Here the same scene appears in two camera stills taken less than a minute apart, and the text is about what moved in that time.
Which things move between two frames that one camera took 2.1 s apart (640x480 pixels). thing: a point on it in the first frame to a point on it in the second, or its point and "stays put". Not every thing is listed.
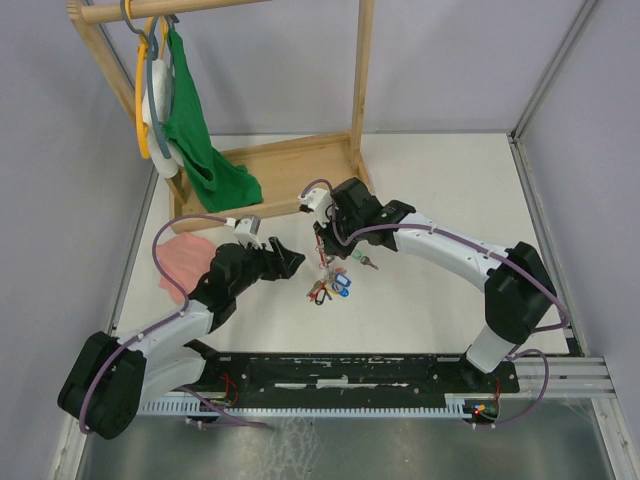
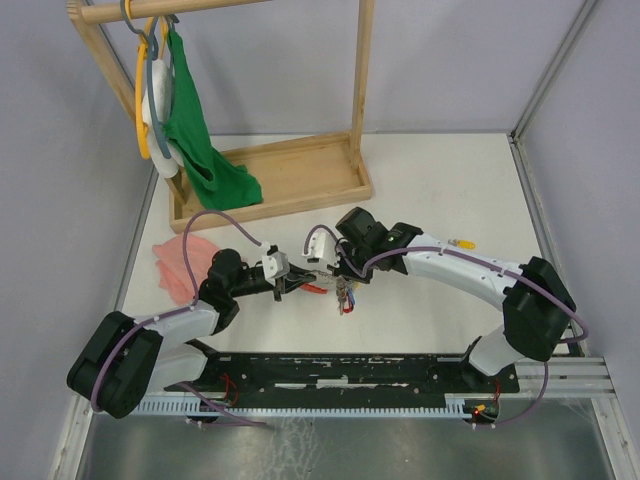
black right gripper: [330, 244] to [344, 270]
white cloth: [162, 92] stays put
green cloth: [217, 182] stays put
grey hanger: [151, 55] stays put
